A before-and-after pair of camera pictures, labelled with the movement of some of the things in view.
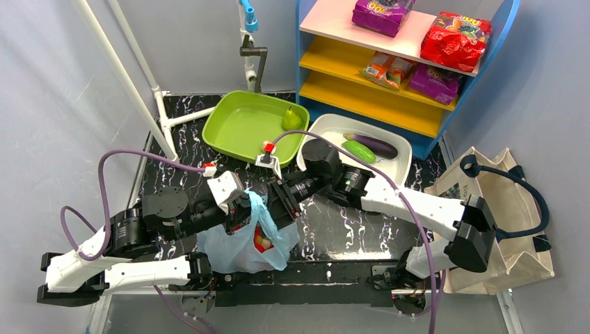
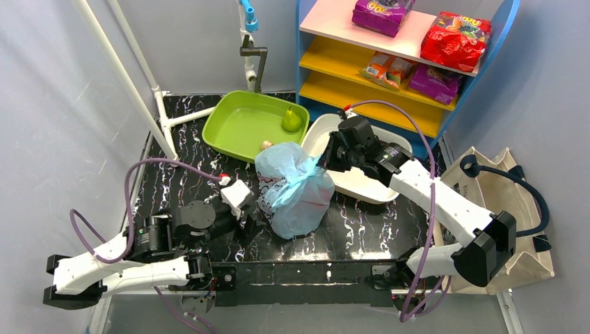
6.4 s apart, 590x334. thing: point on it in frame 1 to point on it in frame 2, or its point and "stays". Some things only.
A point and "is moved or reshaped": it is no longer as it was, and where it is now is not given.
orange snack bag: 387,70 stays
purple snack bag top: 385,17 stays
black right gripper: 282,200 to 330,155
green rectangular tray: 238,123 stays
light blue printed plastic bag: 228,253 is moved or reshaped
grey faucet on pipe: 248,50 stays
